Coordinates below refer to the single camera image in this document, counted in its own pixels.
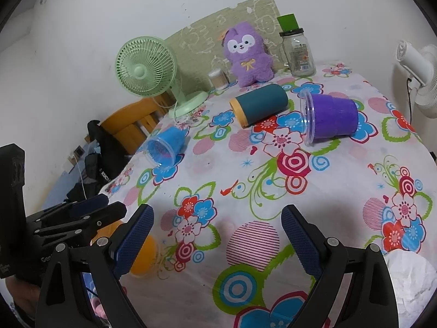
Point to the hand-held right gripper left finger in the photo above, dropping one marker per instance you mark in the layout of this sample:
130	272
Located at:
135	242

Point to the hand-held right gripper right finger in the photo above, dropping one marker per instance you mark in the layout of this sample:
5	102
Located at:
300	242

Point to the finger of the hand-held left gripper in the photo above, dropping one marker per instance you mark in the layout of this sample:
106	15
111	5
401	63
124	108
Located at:
90	203
102	217

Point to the orange cup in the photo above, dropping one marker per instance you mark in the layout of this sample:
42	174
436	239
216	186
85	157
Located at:
146	259

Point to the blue cup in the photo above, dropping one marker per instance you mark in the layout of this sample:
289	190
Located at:
167	145

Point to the purple cup with clear rim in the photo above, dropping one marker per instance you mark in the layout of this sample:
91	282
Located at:
333	118

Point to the teal cup with yellow rim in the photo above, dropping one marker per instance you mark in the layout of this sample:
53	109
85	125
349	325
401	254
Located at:
263	104

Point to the person's left hand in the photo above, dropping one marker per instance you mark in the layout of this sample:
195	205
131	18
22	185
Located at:
22	295

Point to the black bag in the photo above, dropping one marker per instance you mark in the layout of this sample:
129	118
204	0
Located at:
109	159

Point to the floral tablecloth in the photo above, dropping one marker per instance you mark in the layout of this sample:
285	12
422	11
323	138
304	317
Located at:
239	184

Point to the wooden chair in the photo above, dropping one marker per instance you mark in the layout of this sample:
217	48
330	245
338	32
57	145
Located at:
126	123

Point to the crumpled white tissue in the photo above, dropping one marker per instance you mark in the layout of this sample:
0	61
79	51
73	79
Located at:
409	280

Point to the green desk fan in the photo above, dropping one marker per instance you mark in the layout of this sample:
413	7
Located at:
140	71

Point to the cotton swab container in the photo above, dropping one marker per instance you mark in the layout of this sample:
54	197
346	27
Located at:
217	80

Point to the glass jar black lid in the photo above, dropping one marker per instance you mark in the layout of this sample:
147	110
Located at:
299	58

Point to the purple plush toy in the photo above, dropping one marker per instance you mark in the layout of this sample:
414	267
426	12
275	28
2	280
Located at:
244	63

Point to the white standing fan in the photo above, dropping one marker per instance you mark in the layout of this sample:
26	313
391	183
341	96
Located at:
428	95

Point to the green patterned cushion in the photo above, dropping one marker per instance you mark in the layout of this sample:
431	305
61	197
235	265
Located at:
205	30

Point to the white hair dryer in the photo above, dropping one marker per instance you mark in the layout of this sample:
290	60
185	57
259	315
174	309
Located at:
414	61

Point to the wall socket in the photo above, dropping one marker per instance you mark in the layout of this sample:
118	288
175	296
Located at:
79	151

